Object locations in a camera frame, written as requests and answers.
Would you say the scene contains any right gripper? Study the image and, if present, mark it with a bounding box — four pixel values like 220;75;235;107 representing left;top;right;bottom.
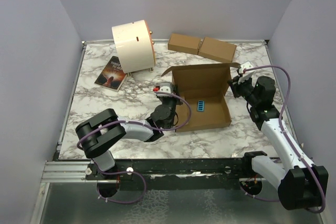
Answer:
227;74;258;106

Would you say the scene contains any small blue rack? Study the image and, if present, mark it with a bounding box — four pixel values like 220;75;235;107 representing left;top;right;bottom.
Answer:
196;100;205;112

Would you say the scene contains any brown cardboard box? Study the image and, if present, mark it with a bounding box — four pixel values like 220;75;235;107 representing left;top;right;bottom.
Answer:
162;62;240;132

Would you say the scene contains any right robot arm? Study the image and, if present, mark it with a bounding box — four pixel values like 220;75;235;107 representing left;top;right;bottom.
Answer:
228;76;329;213

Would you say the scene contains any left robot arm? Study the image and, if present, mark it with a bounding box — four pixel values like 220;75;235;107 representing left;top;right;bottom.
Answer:
75;92;184;179

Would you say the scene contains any dark paperback book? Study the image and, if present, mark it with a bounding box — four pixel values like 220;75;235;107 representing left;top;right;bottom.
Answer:
95;56;127;92

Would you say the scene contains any cream cylindrical container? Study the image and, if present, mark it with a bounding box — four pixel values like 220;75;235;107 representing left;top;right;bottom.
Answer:
111;20;156;73

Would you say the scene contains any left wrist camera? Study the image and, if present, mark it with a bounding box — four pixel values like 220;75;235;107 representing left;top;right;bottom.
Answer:
153;82;174;97

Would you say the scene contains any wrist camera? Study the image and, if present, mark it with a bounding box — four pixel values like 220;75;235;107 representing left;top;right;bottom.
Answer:
238;61;255;84
153;82;174;97

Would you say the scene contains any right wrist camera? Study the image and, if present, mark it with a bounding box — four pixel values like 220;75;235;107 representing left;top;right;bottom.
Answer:
238;61;255;84

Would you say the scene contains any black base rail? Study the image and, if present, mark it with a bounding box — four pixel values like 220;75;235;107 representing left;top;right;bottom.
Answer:
86;157;274;192

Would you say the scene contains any aluminium table frame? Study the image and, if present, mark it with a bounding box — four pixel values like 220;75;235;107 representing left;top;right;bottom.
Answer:
28;39;331;224

